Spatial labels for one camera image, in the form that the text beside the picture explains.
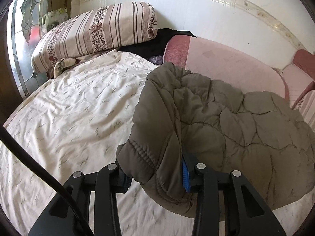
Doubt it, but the white floral bed sheet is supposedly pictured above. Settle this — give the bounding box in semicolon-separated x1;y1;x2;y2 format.
5;51;314;235

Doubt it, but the pink padded headboard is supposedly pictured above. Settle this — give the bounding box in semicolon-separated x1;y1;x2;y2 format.
163;35;314;108

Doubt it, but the striped floral bolster pillow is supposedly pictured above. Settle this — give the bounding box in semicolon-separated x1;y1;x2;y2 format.
31;2;158;74

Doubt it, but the black cable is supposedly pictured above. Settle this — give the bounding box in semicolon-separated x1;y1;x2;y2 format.
0;124;94;236

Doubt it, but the stained glass window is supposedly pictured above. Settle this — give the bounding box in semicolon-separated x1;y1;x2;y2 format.
7;0;48;99

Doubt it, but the floral box by window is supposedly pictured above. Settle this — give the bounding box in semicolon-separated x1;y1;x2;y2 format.
42;7;68;34

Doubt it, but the purple cloth item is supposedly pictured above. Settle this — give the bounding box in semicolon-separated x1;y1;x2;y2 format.
148;55;163;65

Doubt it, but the black garment by headboard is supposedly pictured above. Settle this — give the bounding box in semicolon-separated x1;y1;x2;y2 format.
118;28;195;60

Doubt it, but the grey-brown hooded puffer jacket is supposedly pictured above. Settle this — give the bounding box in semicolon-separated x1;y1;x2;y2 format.
116;62;314;217

